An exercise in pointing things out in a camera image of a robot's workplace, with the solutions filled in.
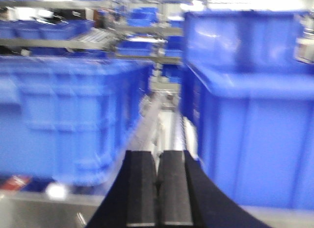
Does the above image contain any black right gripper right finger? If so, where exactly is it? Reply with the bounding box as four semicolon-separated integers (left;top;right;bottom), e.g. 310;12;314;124
158;150;268;228

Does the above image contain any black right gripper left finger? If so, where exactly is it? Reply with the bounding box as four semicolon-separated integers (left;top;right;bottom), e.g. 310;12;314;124
86;150;156;228

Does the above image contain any stainless steel shelf beam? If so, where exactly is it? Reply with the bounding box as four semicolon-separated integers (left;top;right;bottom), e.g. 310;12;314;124
0;190;104;228

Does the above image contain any large blue upper crate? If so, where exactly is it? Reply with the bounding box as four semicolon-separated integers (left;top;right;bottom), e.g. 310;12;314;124
0;56;154;186

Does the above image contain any red packaging bag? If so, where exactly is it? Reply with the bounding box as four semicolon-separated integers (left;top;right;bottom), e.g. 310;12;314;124
0;175;32;191

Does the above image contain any dark blue upper right crate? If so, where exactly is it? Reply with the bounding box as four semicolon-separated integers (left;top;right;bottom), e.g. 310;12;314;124
182;10;314;210

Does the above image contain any steel roller track rail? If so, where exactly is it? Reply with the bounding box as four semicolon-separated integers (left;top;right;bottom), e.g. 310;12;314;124
127;90;197;160

